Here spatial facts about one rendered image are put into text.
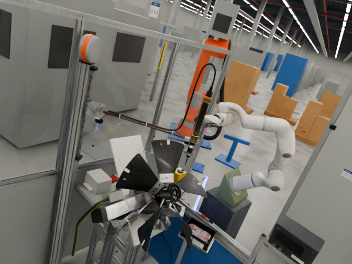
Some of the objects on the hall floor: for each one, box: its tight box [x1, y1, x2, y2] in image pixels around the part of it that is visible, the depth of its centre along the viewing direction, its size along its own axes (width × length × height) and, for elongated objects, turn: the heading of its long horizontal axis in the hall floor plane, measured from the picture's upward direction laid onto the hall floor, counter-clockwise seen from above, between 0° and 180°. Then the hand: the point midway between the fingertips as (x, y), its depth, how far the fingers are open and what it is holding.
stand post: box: [99, 227, 120, 264], centre depth 204 cm, size 4×9×115 cm, turn 103°
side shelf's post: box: [85, 203, 104, 264], centre depth 223 cm, size 4×4×83 cm
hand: (201, 121), depth 158 cm, fingers open, 8 cm apart
